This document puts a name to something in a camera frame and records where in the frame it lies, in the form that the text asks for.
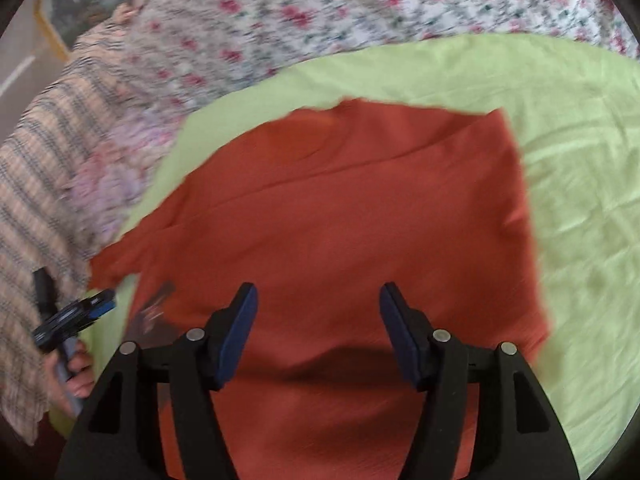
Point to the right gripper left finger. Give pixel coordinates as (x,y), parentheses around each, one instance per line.
(147,398)

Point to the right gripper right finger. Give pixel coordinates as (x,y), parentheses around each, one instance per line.
(517,433)

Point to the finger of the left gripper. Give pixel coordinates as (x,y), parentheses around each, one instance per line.
(95,306)

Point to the rust orange knit sweater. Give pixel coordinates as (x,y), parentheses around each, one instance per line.
(319,209)

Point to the person left hand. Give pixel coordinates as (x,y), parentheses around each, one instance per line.
(79,386)

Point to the plaid checked blanket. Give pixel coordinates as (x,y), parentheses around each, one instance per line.
(57,132)

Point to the pink purple floral pillow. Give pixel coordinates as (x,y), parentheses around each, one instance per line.
(116,174)

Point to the white floral quilt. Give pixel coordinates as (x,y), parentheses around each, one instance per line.
(180,55)

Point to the light green bed sheet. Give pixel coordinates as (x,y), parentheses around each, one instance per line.
(574,110)

